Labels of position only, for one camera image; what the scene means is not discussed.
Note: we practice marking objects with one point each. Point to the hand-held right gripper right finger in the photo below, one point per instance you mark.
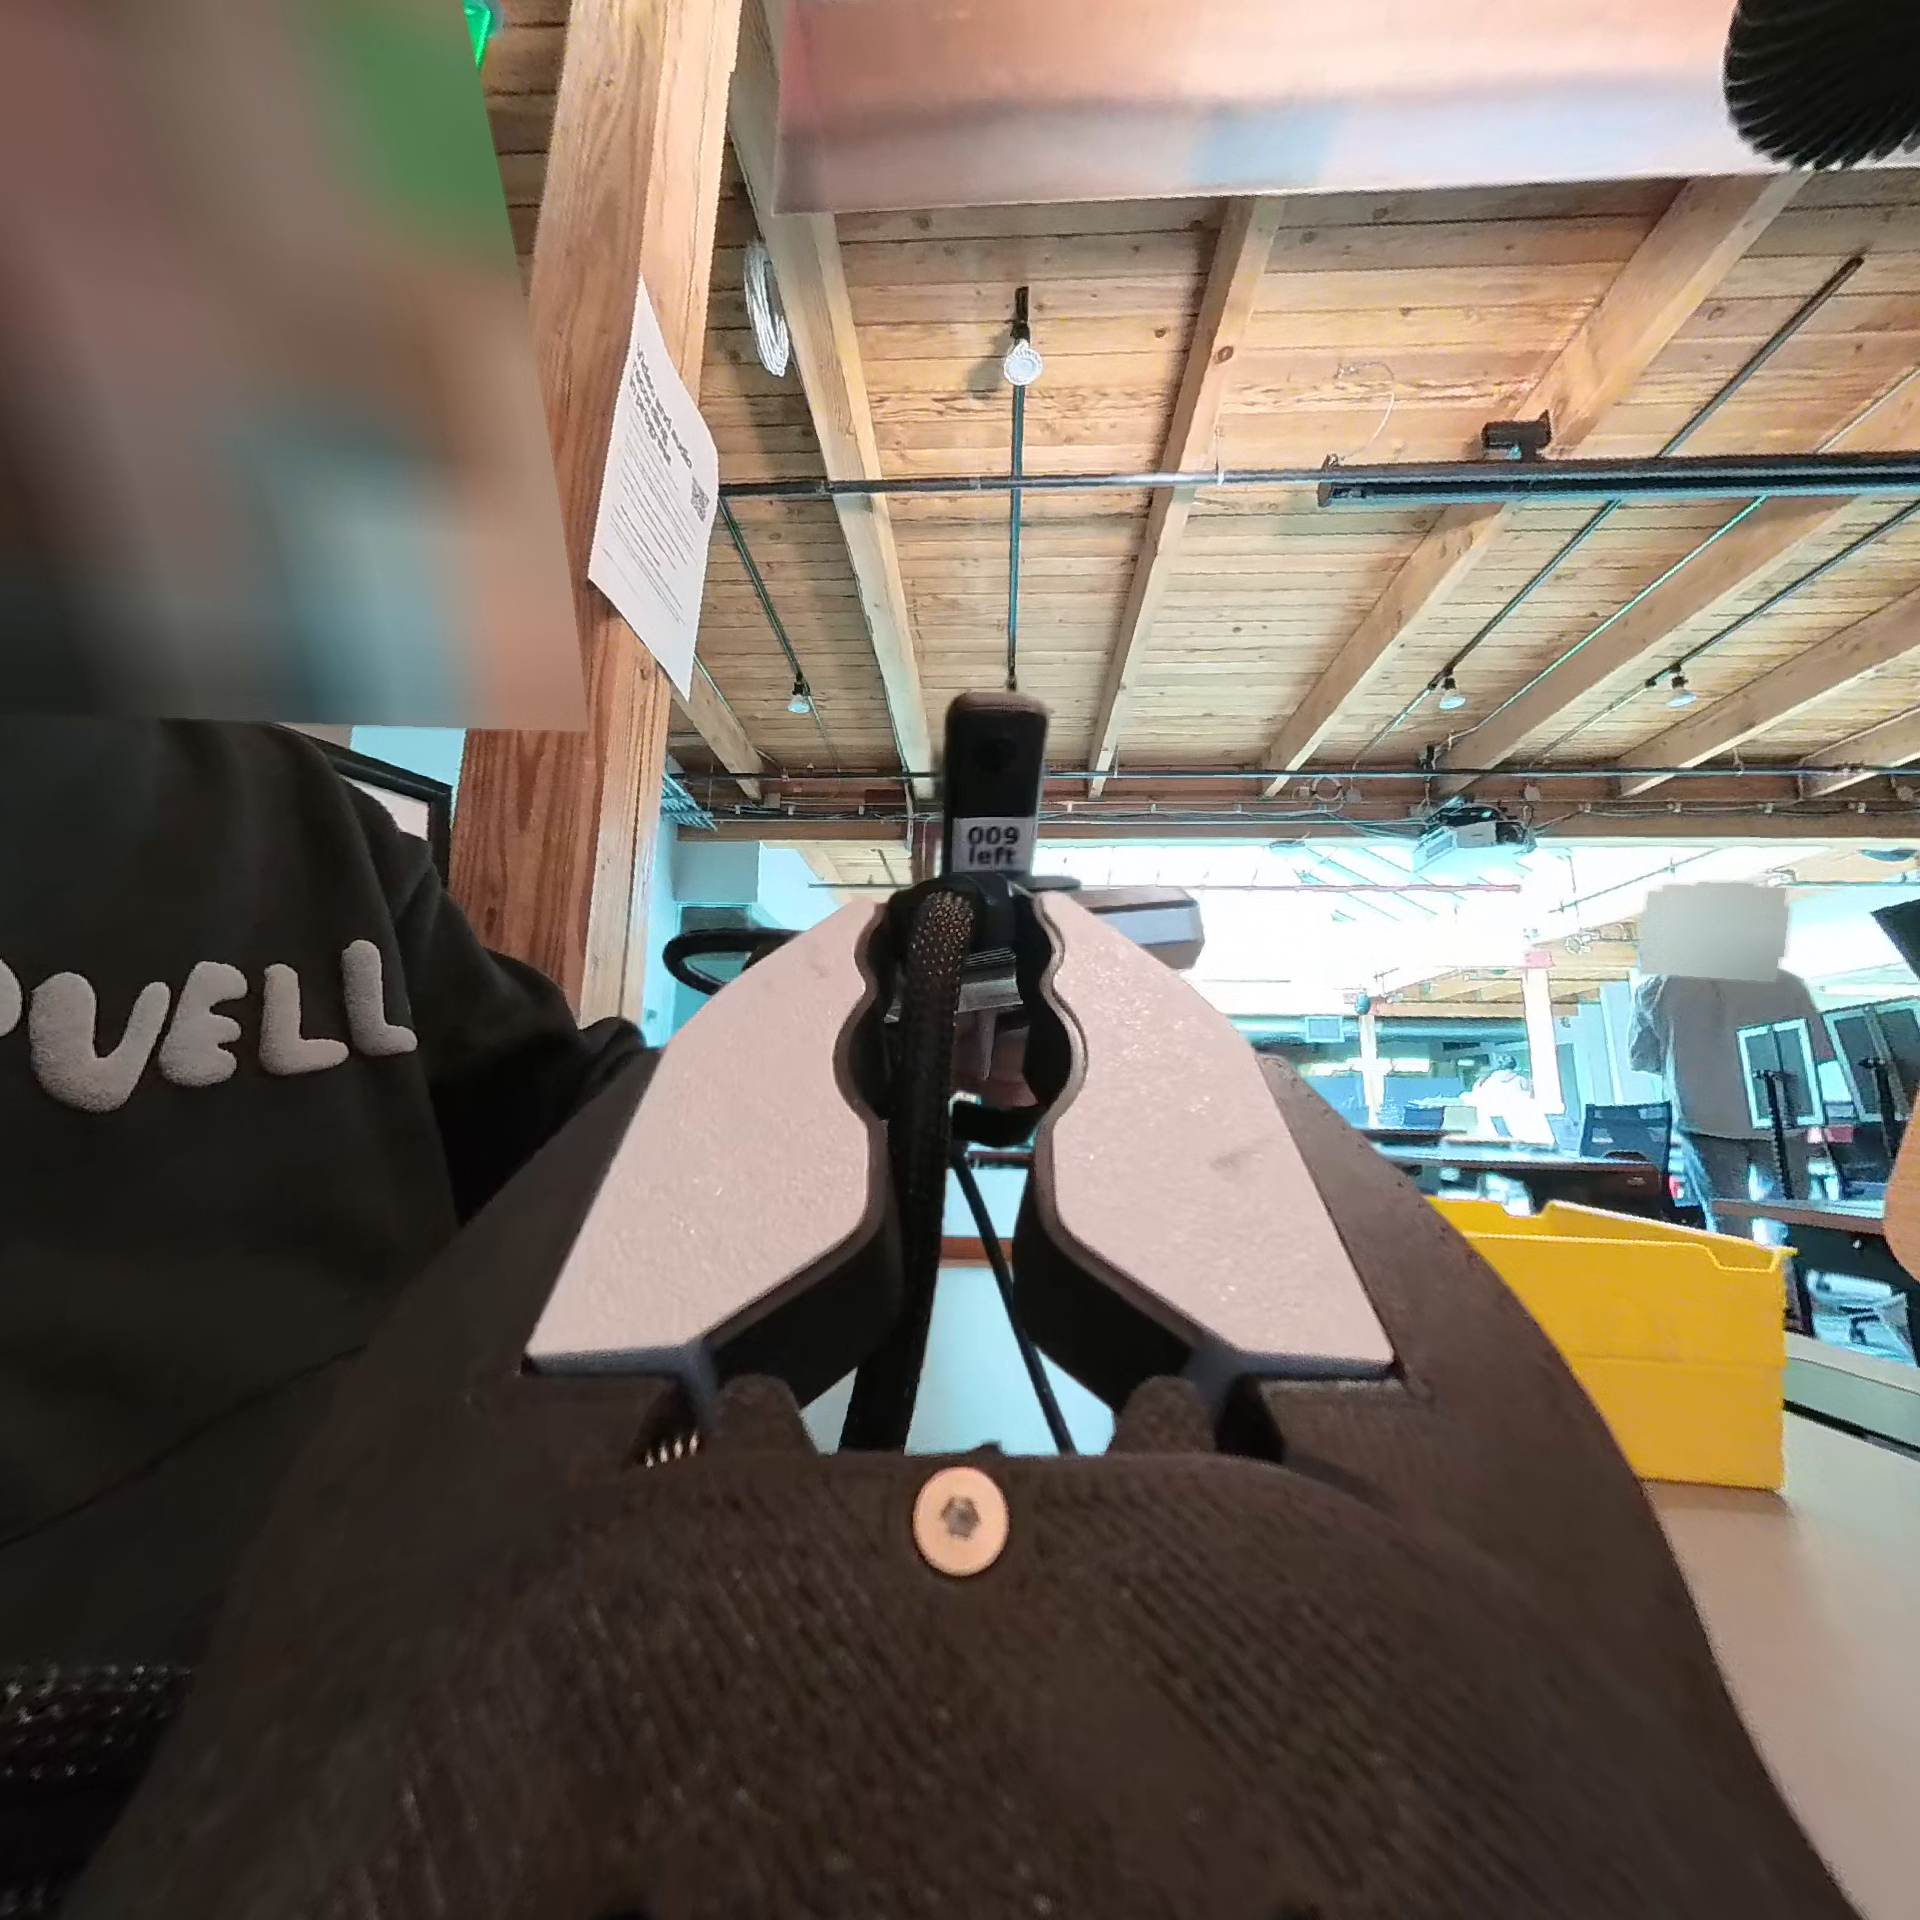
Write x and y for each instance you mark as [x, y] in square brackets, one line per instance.
[1201, 1200]

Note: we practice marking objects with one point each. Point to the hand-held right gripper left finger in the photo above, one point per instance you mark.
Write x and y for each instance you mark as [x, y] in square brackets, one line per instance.
[707, 1169]

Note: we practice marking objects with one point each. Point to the black HDMI switch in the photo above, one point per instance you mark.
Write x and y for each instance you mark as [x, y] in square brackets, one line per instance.
[1145, 921]

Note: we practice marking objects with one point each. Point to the white paper notice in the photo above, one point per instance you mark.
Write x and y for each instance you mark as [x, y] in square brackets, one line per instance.
[652, 498]

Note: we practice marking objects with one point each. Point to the ceiling projector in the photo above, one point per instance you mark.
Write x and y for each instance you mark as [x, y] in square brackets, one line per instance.
[1476, 835]

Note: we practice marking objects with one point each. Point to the yellow plastic bin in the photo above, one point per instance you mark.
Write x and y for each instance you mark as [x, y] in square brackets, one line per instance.
[1648, 1349]

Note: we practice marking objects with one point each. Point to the person's black hoodie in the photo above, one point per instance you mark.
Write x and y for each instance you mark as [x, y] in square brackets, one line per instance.
[223, 1278]

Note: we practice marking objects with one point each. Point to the wooden post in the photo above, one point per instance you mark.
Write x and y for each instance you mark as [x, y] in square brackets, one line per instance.
[629, 153]

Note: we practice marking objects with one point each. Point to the black ceiling track rail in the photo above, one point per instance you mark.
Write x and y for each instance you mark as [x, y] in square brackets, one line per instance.
[1648, 483]

